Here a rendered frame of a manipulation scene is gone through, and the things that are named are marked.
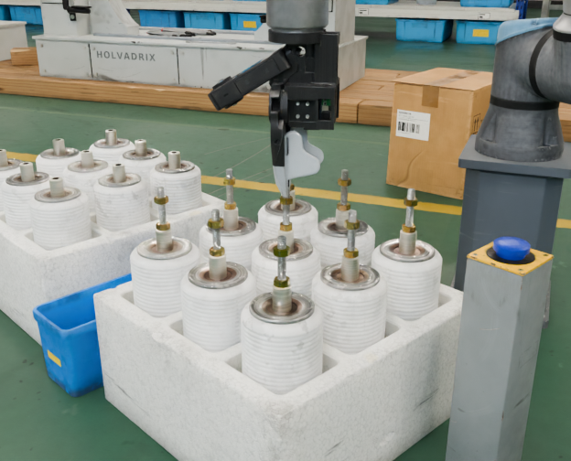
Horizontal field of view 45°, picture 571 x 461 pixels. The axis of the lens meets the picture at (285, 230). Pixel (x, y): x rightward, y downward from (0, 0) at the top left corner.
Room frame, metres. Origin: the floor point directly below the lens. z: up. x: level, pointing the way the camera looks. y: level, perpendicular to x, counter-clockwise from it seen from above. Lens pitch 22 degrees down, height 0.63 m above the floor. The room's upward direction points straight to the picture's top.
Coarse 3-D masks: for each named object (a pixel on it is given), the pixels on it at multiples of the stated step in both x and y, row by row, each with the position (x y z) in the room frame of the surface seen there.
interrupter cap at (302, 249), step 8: (272, 240) 0.90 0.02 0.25; (296, 240) 0.90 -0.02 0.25; (304, 240) 0.90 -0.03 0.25; (264, 248) 0.87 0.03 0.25; (272, 248) 0.87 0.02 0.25; (296, 248) 0.88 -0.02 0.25; (304, 248) 0.87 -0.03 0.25; (312, 248) 0.87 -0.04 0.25; (264, 256) 0.85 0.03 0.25; (272, 256) 0.84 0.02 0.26; (288, 256) 0.84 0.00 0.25; (296, 256) 0.84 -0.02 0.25; (304, 256) 0.84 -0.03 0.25
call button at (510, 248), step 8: (496, 240) 0.72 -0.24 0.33; (504, 240) 0.72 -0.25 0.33; (512, 240) 0.72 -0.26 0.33; (520, 240) 0.72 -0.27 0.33; (496, 248) 0.71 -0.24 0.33; (504, 248) 0.70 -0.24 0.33; (512, 248) 0.70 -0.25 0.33; (520, 248) 0.70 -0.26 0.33; (528, 248) 0.70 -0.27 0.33; (504, 256) 0.70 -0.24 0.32; (512, 256) 0.70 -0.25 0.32; (520, 256) 0.70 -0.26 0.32
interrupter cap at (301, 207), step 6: (270, 204) 1.05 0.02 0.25; (276, 204) 1.05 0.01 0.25; (300, 204) 1.05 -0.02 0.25; (306, 204) 1.05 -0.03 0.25; (270, 210) 1.01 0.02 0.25; (276, 210) 1.02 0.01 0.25; (282, 210) 1.03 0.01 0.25; (294, 210) 1.02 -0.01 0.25; (300, 210) 1.02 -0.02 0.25; (306, 210) 1.01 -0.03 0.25; (282, 216) 1.00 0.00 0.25; (294, 216) 1.00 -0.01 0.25
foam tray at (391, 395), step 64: (128, 320) 0.81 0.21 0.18; (448, 320) 0.81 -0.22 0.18; (128, 384) 0.82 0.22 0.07; (192, 384) 0.71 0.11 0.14; (256, 384) 0.66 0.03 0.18; (320, 384) 0.66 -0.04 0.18; (384, 384) 0.72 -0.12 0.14; (448, 384) 0.82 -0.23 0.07; (192, 448) 0.71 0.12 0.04; (256, 448) 0.62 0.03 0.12; (320, 448) 0.64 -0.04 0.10; (384, 448) 0.72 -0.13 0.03
